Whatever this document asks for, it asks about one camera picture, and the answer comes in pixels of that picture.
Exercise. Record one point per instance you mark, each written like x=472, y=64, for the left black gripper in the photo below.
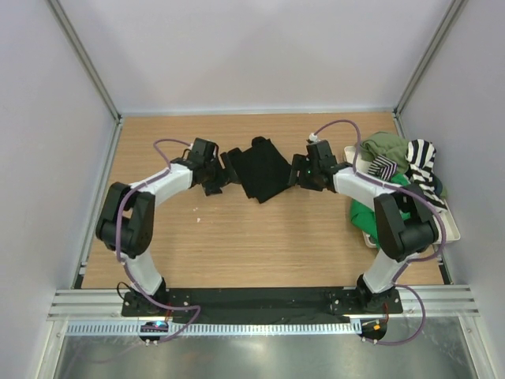
x=215, y=187

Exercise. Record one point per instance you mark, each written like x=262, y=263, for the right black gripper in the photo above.
x=299, y=163

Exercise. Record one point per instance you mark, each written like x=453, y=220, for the bright green tank top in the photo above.
x=364, y=218

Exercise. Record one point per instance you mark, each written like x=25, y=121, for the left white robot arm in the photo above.
x=126, y=221

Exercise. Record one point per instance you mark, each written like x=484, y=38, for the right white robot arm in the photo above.
x=405, y=225

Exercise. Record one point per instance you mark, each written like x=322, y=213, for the olive green tank top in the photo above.
x=384, y=148

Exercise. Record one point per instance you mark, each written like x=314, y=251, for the black white striped tank top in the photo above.
x=424, y=177

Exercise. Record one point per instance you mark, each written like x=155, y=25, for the white plastic tray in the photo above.
x=452, y=231

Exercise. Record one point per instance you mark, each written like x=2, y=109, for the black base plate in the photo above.
x=280, y=305

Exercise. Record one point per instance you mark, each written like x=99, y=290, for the slotted cable duct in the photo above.
x=157, y=328

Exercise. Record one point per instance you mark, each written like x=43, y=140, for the aluminium front rail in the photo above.
x=104, y=304

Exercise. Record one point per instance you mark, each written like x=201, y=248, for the right aluminium frame post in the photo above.
x=441, y=32

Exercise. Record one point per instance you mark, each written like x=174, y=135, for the aluminium frame post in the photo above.
x=441, y=32
x=80, y=51

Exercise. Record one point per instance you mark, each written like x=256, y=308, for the left aluminium frame post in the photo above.
x=80, y=51

